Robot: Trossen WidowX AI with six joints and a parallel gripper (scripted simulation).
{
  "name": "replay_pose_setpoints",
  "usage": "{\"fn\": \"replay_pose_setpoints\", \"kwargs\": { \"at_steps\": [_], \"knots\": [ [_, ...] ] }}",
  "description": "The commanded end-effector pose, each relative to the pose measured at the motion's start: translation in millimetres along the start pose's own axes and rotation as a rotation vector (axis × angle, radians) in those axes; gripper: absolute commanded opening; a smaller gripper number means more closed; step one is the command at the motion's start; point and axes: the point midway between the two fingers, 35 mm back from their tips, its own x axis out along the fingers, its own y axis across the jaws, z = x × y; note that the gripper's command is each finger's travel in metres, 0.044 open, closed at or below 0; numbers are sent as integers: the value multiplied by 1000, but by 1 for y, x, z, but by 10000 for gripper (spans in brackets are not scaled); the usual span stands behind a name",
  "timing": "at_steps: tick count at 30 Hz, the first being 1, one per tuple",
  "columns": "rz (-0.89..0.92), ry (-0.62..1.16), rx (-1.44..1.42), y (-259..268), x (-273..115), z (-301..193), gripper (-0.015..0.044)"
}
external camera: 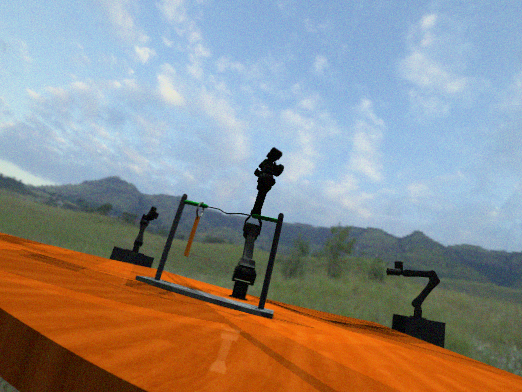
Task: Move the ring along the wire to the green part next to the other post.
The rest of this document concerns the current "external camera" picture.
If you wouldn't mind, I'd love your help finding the orange vertical bar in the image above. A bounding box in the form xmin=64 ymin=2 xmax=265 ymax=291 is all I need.
xmin=184 ymin=201 xmax=205 ymax=257

